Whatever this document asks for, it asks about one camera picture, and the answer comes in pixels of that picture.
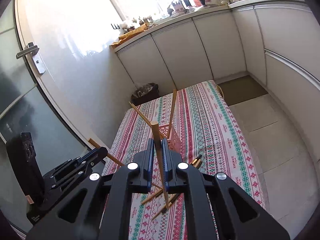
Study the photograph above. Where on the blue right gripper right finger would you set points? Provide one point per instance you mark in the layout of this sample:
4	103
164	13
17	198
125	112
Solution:
166	160

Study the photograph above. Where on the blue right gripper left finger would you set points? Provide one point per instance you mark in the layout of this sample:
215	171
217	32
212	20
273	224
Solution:
148	162

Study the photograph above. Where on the dark chopstick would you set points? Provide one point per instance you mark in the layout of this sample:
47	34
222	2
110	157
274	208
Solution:
197	161
172	199

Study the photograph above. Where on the bamboo chopstick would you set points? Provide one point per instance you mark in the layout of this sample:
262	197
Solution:
140	114
154	195
114	159
157	142
174	95
158	213

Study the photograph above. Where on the knife block with utensils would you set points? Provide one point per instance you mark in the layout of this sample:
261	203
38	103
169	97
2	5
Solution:
177	8

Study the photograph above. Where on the white kitchen cabinets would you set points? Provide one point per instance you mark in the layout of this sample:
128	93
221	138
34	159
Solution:
276	41

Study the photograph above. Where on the pink perforated utensil holder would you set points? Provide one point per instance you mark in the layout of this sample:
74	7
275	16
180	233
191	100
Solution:
172	137

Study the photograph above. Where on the patterned striped tablecloth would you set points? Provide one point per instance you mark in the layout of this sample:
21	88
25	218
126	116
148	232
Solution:
206	126

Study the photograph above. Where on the dark trash bin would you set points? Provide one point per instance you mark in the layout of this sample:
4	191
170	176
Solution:
145	93

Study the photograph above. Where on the glass door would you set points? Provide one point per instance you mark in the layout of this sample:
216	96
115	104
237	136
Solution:
24	109

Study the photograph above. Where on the brown floor mat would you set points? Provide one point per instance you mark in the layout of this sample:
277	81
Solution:
241	89

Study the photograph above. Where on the yellow cloth on counter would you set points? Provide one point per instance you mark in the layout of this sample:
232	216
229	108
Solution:
125	37

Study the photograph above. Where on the red bottle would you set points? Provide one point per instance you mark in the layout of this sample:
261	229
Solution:
197	3

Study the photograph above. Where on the metal door handle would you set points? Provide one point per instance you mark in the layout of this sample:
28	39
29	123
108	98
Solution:
33	51

